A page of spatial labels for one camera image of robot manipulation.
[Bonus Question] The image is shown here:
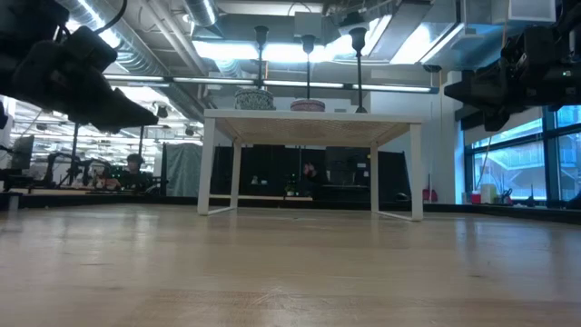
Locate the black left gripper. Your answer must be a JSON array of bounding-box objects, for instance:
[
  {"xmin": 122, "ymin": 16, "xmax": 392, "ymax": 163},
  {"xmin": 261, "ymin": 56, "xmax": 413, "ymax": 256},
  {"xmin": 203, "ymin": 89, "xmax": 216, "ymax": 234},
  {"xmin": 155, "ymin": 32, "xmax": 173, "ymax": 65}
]
[{"xmin": 13, "ymin": 25, "xmax": 160, "ymax": 135}]

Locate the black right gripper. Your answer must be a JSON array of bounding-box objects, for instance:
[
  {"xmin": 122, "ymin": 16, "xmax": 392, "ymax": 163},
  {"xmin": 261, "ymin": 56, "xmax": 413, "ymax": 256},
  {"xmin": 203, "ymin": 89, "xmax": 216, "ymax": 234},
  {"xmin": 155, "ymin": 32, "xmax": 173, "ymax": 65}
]
[{"xmin": 444, "ymin": 25, "xmax": 581, "ymax": 133}]

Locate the blue leaf-patterned candle tin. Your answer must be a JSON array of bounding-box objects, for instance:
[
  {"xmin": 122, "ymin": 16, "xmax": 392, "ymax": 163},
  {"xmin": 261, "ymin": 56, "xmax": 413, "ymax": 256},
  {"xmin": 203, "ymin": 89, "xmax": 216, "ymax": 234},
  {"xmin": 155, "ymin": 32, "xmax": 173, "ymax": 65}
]
[{"xmin": 234, "ymin": 87, "xmax": 277, "ymax": 112}]

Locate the pink patterned candle tin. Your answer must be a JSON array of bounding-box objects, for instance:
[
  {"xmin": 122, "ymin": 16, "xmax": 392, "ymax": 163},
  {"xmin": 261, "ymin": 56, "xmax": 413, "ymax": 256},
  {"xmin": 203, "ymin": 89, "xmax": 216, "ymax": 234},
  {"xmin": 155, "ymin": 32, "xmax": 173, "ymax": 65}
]
[{"xmin": 290, "ymin": 98, "xmax": 326, "ymax": 113}]

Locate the medium black candlestick holder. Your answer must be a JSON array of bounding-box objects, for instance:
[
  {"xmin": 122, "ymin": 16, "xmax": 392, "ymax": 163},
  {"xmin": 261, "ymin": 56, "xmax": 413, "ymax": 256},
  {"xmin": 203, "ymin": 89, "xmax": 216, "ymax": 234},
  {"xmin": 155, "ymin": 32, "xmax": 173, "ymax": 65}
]
[{"xmin": 301, "ymin": 34, "xmax": 318, "ymax": 101}]

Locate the person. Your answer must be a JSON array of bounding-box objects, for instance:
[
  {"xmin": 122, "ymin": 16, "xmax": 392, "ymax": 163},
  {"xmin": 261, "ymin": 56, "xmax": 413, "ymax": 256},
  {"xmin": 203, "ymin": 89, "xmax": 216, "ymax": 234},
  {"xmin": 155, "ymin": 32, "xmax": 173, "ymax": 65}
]
[
  {"xmin": 106, "ymin": 153, "xmax": 154, "ymax": 192},
  {"xmin": 302, "ymin": 161, "xmax": 331, "ymax": 200}
]

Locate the grey fabric cover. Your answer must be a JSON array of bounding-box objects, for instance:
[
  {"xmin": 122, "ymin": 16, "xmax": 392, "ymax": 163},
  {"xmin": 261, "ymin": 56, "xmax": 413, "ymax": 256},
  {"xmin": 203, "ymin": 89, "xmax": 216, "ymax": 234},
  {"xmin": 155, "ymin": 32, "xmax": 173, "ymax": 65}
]
[{"xmin": 162, "ymin": 143, "xmax": 204, "ymax": 198}]

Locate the dark computer monitor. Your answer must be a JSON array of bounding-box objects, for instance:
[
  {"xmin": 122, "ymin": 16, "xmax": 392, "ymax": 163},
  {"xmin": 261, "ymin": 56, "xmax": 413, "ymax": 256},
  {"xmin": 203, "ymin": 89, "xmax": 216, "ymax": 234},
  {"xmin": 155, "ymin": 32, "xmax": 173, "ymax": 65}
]
[{"xmin": 9, "ymin": 134, "xmax": 35, "ymax": 172}]

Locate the white perforated shelf riser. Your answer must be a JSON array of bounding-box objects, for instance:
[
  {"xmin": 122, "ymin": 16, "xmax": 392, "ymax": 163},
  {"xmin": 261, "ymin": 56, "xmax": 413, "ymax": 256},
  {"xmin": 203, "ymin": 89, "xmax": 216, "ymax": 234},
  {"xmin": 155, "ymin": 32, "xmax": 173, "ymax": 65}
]
[{"xmin": 197, "ymin": 107, "xmax": 427, "ymax": 223}]

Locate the long ceiling light bar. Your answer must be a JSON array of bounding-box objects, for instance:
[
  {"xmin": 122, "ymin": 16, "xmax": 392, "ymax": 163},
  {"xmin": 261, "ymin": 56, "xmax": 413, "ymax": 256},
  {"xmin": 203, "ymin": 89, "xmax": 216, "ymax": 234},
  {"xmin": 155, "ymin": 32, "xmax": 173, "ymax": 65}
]
[{"xmin": 103, "ymin": 72, "xmax": 440, "ymax": 95}]

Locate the black aluminium table frame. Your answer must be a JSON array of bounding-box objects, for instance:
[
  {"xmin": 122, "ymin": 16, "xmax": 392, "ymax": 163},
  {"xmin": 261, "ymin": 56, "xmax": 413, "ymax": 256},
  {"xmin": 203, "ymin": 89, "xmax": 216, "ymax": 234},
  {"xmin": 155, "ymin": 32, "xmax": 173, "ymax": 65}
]
[{"xmin": 0, "ymin": 188, "xmax": 581, "ymax": 224}]

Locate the silver round air duct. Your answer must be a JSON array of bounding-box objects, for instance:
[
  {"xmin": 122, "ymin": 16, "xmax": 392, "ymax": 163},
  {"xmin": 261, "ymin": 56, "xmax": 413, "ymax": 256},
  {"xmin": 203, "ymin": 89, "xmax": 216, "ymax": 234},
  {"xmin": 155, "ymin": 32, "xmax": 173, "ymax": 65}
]
[{"xmin": 183, "ymin": 0, "xmax": 219, "ymax": 28}]

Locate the black partition wall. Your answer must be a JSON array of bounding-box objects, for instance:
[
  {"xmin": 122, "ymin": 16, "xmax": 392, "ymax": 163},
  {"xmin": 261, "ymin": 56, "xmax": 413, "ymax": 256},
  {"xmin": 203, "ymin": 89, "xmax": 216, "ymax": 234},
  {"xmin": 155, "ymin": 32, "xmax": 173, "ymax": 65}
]
[{"xmin": 212, "ymin": 144, "xmax": 412, "ymax": 203}]

